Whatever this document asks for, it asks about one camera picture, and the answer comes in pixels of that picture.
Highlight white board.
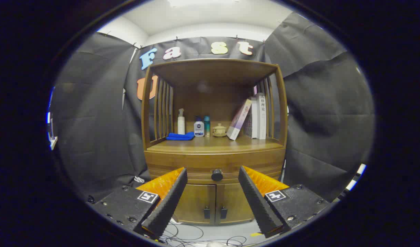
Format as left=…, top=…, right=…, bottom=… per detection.
left=46, top=87, right=58, bottom=150

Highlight white bottle with blue cap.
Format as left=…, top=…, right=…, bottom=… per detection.
left=194, top=117, right=205, bottom=137

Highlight wooden countertop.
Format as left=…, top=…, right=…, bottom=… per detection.
left=147, top=134, right=284, bottom=154

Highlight white black striped object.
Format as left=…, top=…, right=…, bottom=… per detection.
left=337, top=164, right=367, bottom=201

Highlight beige lidded teacup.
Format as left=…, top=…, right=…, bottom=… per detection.
left=212, top=123, right=228, bottom=138

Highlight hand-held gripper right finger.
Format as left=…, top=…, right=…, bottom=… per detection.
left=238, top=166, right=331, bottom=238

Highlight white pump bottle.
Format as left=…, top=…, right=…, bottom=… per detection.
left=177, top=108, right=186, bottom=135

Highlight black floor cables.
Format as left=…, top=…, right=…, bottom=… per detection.
left=160, top=221, right=248, bottom=247

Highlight purple white book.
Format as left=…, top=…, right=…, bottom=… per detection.
left=227, top=99, right=253, bottom=141

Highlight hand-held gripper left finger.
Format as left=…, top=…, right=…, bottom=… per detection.
left=87, top=167, right=188, bottom=240

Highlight wooden drawer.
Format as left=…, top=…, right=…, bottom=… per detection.
left=145, top=148, right=286, bottom=184

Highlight blue folded cloth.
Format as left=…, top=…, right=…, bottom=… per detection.
left=166, top=132, right=195, bottom=141

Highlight wooden cabinet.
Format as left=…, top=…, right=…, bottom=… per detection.
left=141, top=58, right=289, bottom=226

